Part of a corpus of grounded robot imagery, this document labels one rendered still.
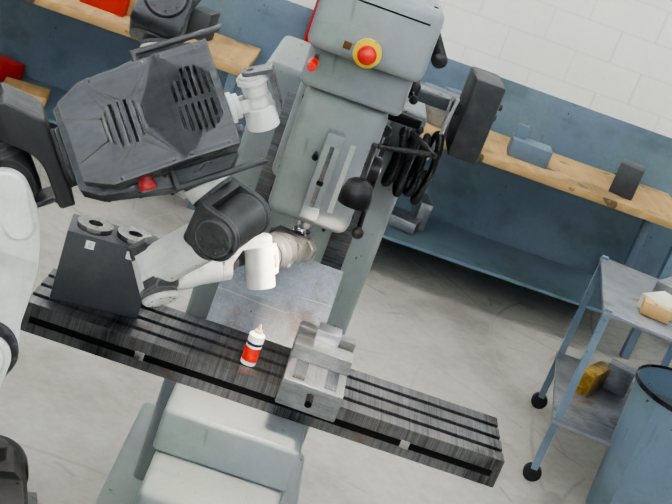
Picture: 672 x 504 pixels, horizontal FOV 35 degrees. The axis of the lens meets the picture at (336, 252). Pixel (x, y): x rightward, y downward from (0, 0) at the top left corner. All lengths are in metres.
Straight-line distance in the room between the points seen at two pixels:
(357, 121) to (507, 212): 4.62
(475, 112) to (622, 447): 2.17
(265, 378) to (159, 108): 0.94
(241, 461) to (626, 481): 2.30
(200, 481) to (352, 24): 1.10
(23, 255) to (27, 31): 5.05
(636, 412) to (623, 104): 2.89
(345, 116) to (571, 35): 4.47
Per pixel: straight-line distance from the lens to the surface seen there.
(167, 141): 1.94
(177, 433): 2.60
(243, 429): 2.59
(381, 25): 2.28
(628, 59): 6.91
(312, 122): 2.45
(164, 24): 2.08
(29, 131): 2.04
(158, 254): 2.19
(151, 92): 1.95
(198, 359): 2.66
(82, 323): 2.68
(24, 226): 2.08
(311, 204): 2.46
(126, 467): 3.47
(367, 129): 2.45
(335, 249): 3.02
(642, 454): 4.51
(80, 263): 2.70
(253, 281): 2.40
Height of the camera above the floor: 2.11
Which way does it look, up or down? 19 degrees down
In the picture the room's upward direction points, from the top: 20 degrees clockwise
